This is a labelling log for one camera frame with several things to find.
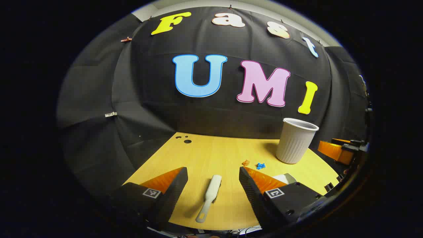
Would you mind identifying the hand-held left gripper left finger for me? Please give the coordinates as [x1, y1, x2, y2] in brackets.
[111, 167, 189, 232]

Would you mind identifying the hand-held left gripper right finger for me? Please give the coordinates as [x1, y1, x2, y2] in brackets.
[239, 166, 326, 233]

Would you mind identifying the small white broom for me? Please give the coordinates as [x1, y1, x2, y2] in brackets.
[195, 175, 222, 223]

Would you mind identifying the white dustpan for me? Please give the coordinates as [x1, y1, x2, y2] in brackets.
[272, 173, 297, 185]

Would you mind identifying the white ribbed garbage bin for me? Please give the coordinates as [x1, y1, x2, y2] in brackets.
[276, 118, 320, 165]

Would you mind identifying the black desk edge clamp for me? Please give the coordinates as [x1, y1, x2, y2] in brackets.
[325, 175, 346, 193]

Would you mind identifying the black backdrop cloth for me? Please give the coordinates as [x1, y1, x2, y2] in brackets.
[56, 6, 370, 199]

